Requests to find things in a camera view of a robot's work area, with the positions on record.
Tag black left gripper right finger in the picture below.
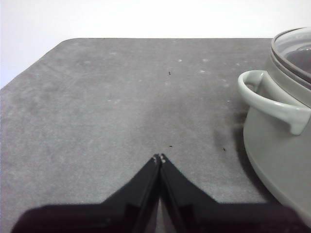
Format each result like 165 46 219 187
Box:
159 152 310 233

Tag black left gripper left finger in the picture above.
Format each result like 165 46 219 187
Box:
11 153 162 233

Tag glass lid with green knob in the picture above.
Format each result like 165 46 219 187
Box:
271 26 311 86

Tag pale green electric steamer pot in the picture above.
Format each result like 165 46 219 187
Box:
237 36 311 233

